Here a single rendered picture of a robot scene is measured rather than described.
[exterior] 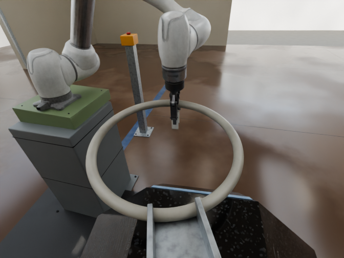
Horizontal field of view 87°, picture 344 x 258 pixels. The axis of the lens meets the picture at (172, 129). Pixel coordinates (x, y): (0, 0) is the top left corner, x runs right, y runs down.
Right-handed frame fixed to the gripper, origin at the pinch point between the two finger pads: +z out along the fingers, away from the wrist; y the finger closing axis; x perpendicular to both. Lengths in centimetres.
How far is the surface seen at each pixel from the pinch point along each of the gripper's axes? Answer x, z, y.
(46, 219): -97, 87, 21
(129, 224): -8.3, 3.0, 44.7
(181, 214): 7.0, -10.1, 45.8
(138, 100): -52, 54, -96
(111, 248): -12, 7, 50
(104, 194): -12.3, -10.6, 43.4
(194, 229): 10, -9, 48
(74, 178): -61, 42, 10
